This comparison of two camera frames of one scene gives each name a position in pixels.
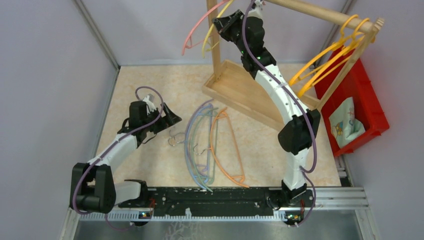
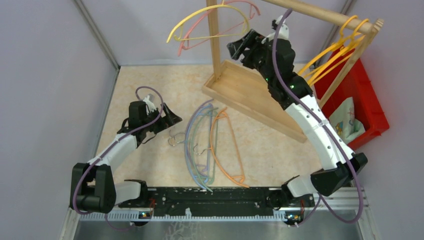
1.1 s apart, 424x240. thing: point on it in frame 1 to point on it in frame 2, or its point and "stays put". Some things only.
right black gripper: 224,25 to 251,41
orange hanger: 241,178 stays put
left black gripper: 166,121 stays put
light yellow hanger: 204,49 to 221,6
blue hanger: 186,148 stays put
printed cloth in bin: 345,127 stays put
